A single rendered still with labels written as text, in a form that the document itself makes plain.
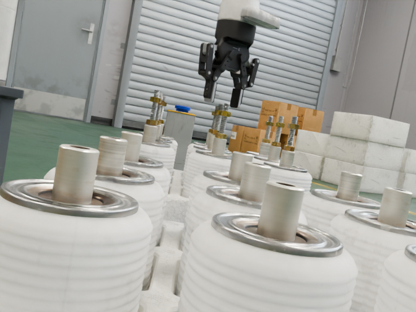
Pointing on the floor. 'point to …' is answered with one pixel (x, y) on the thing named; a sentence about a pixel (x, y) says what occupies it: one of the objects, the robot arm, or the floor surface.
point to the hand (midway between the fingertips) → (223, 98)
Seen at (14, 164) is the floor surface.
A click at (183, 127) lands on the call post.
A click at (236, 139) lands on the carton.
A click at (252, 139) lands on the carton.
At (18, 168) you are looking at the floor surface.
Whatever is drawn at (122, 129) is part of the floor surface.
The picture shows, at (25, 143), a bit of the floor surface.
